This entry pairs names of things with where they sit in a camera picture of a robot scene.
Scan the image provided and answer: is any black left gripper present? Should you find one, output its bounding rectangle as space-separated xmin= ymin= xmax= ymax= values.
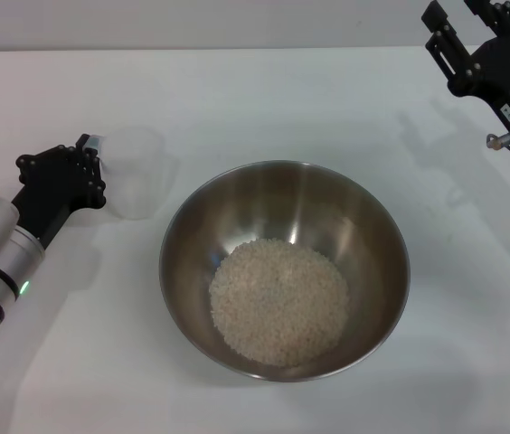
xmin=10 ymin=132 xmax=108 ymax=252

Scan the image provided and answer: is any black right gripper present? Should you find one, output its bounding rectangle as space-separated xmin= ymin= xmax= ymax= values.
xmin=420 ymin=0 xmax=510 ymax=160

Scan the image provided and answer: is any transparent plastic measuring cup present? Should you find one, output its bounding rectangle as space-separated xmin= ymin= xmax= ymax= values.
xmin=98 ymin=125 xmax=182 ymax=222

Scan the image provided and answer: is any stainless steel mixing bowl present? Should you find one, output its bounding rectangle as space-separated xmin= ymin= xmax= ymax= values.
xmin=158 ymin=158 xmax=412 ymax=383

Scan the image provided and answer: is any white rice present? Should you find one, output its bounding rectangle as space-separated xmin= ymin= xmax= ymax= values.
xmin=208 ymin=239 xmax=353 ymax=368

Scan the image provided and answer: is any right gripper metal cable connector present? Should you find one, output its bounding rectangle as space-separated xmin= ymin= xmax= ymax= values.
xmin=484 ymin=127 xmax=510 ymax=151

